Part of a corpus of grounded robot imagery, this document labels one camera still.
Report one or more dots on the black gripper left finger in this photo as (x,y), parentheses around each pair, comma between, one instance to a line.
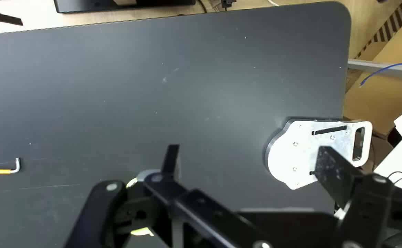
(178,216)

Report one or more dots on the cardboard box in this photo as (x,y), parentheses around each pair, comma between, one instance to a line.
(377,98)

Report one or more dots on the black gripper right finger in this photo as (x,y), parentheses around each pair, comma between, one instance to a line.
(372,203)

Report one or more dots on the orange hex key wrench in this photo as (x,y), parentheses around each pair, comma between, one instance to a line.
(14,170)

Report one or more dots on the silver metal mounting plate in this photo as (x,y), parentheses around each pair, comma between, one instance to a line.
(291,154)

